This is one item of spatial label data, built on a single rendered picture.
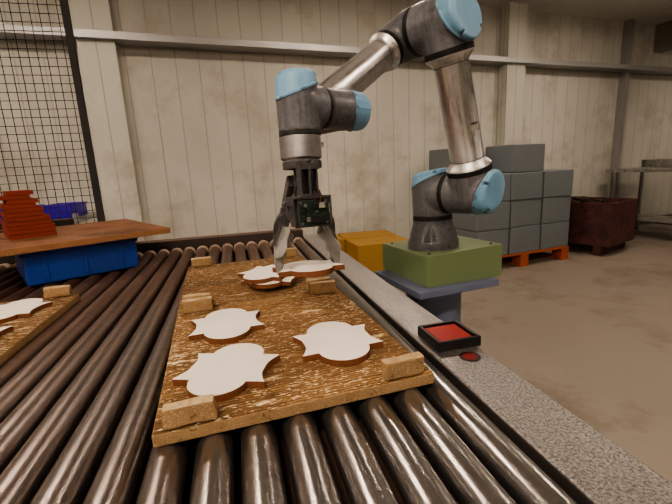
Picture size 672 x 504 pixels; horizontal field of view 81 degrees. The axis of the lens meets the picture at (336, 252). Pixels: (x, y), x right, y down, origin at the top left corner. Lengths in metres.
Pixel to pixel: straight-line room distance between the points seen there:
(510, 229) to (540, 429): 4.32
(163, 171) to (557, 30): 5.52
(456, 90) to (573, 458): 0.80
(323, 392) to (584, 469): 0.28
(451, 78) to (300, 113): 0.46
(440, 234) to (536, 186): 3.84
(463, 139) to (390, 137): 4.04
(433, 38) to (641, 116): 7.40
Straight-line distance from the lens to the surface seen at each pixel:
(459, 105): 1.06
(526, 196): 4.88
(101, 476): 0.51
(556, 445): 0.52
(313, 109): 0.72
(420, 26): 1.06
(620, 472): 0.51
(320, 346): 0.61
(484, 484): 0.44
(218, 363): 0.61
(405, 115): 5.22
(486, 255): 1.23
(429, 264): 1.12
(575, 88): 7.15
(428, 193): 1.16
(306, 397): 0.52
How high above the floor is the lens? 1.21
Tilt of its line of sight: 12 degrees down
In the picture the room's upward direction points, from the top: 3 degrees counter-clockwise
